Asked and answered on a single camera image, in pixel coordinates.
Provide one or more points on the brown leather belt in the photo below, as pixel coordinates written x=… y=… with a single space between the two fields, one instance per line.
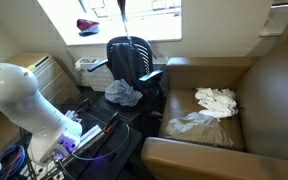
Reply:
x=122 y=5

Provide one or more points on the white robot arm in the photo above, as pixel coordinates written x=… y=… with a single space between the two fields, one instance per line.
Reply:
x=25 y=106

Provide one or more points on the black mesh office chair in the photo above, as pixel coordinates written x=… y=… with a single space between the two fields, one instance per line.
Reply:
x=151 y=80

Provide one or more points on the black jacket on chair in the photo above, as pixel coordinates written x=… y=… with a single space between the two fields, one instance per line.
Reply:
x=128 y=63

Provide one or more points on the blue-grey crumpled cloth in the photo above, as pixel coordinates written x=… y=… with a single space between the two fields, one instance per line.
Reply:
x=120 y=92

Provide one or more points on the grey-white crumpled garment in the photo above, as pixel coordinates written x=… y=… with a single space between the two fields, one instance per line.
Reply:
x=198 y=128

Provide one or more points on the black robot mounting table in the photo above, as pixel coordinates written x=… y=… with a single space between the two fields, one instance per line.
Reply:
x=102 y=157

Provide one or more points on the white crumpled towel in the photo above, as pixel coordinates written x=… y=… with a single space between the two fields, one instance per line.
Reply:
x=219 y=103

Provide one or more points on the maroon and blue cap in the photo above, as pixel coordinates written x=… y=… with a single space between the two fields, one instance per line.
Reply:
x=87 y=27

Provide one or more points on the wooden drawer cabinet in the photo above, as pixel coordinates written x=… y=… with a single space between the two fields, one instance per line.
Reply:
x=53 y=82

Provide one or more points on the brown leather armchair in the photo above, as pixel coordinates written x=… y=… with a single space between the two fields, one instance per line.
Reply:
x=259 y=131

